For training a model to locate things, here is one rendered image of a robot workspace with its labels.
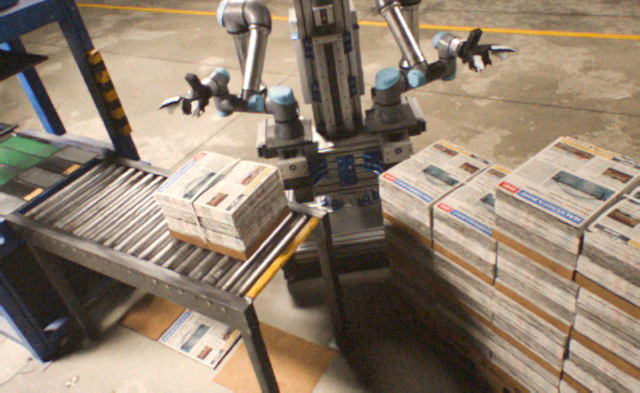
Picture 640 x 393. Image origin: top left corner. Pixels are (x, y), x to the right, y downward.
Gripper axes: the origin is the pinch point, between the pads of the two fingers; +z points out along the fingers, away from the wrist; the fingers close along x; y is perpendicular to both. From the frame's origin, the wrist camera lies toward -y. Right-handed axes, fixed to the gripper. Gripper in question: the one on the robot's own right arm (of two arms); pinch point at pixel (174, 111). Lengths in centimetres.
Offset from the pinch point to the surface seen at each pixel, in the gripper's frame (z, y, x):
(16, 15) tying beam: -18, -18, 85
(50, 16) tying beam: -31, -13, 82
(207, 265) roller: 32, 41, -26
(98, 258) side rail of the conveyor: 38, 49, 20
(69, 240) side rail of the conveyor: 34, 49, 38
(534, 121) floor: -223, 107, -133
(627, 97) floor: -266, 99, -193
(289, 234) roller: 10, 38, -49
